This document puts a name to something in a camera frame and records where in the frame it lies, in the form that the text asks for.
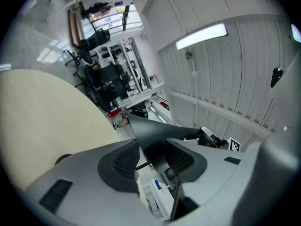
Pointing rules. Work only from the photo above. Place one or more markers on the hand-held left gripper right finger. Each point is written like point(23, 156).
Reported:
point(211, 173)

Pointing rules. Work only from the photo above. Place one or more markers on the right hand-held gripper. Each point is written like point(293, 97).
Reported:
point(211, 139)

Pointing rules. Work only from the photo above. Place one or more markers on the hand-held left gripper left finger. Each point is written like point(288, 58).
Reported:
point(84, 173)

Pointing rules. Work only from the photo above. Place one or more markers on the dark grey desk lamp head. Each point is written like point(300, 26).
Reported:
point(155, 138)

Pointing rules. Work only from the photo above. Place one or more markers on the white ceiling pipe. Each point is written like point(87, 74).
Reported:
point(195, 98)

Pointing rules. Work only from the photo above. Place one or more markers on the white box with blue item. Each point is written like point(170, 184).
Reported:
point(157, 196)

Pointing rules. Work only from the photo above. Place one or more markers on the red flat object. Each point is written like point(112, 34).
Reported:
point(114, 113)

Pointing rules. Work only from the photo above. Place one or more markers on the round ceiling sensor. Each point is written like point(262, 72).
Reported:
point(188, 54)

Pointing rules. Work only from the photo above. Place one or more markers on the black office chair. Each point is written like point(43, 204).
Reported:
point(108, 83)
point(96, 39)
point(78, 56)

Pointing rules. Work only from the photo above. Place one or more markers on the white shelving unit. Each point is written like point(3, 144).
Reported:
point(138, 74)

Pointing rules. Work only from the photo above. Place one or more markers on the long ceiling light panel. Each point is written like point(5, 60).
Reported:
point(296, 33)
point(202, 36)

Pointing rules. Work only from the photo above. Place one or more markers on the wooden framed board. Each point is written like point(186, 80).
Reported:
point(73, 29)

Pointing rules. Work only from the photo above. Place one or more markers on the black device on white mount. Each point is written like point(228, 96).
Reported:
point(276, 76)

